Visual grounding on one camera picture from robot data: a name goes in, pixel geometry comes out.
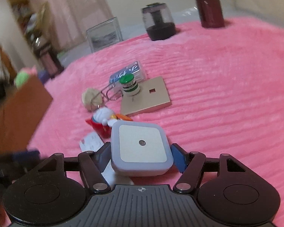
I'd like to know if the white square night light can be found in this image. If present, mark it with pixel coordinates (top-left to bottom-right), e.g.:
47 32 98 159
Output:
111 120 174 177

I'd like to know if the blue clear plastic box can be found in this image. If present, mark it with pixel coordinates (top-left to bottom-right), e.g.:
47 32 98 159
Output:
109 61 147 84

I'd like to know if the dark red cylindrical container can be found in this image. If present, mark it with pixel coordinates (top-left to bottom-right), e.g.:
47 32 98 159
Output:
195 0 225 28

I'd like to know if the beige round wooden object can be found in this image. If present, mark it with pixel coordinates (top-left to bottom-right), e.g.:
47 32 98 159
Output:
81 88 103 112

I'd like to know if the brown jacket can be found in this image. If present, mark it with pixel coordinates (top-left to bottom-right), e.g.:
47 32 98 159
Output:
0 45 17 85

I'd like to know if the gold TP-LINK panel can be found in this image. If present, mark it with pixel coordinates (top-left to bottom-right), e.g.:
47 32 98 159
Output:
120 76 172 116

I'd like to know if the red white cat figurine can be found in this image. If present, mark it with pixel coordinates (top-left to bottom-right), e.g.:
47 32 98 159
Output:
85 107 133 139

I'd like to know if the pink curtain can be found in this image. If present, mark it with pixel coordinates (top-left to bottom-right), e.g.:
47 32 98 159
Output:
29 0 113 51

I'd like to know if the white remote control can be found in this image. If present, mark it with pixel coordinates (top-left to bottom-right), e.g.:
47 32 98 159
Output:
79 132 134 187

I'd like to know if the green capped white bottle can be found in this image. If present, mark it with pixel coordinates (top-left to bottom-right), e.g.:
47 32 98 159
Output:
119 73 140 96

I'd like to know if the dark glass jar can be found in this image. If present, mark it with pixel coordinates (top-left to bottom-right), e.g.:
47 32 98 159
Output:
141 3 176 41

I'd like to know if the framed picture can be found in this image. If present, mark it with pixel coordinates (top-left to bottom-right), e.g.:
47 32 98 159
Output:
86 17 123 53

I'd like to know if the metal wire clip holder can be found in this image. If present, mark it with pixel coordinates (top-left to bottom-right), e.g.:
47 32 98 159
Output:
99 84 123 108

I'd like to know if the wooden bookshelf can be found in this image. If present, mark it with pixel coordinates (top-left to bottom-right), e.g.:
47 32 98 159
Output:
9 0 52 59

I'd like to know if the brown cardboard box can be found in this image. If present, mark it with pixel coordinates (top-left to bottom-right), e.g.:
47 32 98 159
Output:
0 76 53 155

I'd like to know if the green pink plush toy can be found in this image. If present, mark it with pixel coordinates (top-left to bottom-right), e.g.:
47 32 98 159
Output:
14 66 38 88

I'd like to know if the pink fluffy blanket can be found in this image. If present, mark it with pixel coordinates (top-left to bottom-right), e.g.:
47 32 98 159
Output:
3 18 284 226

